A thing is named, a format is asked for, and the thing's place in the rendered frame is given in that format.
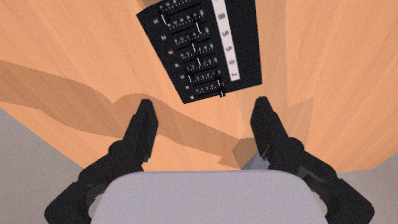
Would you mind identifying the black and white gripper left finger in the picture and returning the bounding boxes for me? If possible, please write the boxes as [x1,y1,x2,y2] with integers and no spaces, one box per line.
[44,99,159,224]

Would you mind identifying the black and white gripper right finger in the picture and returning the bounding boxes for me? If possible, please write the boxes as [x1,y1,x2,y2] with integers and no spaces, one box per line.
[250,96,375,224]

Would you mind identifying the black lighting desk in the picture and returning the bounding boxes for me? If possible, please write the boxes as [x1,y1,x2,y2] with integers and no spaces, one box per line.
[136,0,262,104]

